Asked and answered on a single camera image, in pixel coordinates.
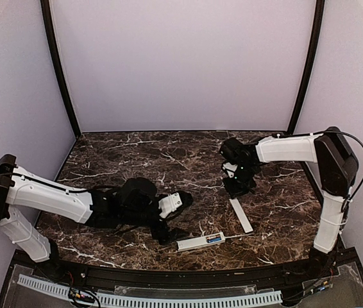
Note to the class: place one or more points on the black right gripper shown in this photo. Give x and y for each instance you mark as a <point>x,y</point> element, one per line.
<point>235,192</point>

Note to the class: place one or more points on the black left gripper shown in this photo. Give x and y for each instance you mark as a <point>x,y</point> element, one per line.
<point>158,234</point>

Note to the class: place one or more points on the white remote battery cover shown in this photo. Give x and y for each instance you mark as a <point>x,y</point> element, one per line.
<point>244,221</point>

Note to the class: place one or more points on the white remote control body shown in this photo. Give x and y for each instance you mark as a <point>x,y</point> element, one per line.
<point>197,242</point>

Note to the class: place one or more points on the blue AAA battery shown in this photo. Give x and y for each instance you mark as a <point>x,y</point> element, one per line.
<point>214,241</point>

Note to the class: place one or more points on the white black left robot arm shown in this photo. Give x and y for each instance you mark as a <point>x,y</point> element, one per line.
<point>136,203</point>

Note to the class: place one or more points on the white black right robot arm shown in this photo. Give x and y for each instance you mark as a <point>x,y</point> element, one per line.
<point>337,163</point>

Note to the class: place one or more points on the left small circuit board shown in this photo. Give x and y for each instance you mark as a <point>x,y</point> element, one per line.
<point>79,296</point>

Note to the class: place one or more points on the small circuit board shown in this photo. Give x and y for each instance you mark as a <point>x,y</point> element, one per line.
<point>323,286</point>
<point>79,296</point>

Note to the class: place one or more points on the right small circuit board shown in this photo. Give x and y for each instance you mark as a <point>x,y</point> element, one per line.
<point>323,286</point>

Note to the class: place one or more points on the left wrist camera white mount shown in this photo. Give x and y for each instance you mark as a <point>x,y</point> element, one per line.
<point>169,204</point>

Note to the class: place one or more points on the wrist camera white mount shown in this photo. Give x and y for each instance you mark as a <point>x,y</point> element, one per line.
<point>229,168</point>
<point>169,204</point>

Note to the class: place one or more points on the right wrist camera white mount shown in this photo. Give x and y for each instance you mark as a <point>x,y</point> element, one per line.
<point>229,168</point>

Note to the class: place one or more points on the black curved front table rail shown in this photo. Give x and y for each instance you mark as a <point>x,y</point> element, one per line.
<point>136,267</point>

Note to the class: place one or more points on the white slotted cable duct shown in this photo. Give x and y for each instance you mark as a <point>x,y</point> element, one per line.
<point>150,297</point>

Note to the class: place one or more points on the black right corner frame post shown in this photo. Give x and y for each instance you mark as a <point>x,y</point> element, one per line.
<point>308,67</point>

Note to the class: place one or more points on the black corner frame post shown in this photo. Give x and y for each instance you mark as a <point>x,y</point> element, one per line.
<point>308,67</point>
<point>57,66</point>

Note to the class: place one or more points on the black left corner frame post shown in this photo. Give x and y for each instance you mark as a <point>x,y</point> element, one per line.
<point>57,66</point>

